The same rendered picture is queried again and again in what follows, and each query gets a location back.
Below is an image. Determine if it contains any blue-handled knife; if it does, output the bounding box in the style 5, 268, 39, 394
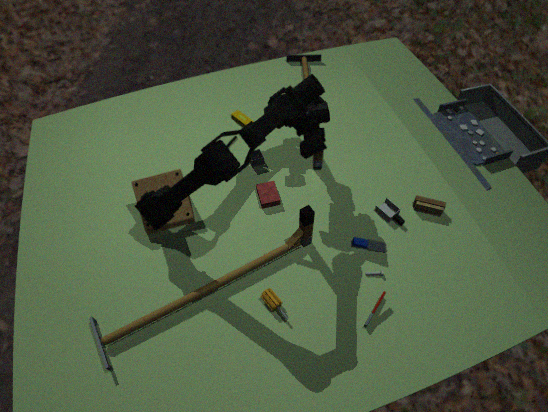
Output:
352, 237, 386, 253

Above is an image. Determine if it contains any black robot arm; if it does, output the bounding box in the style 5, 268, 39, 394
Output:
135, 74, 330, 230

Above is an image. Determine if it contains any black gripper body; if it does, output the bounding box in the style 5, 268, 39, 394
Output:
288, 114, 324, 158

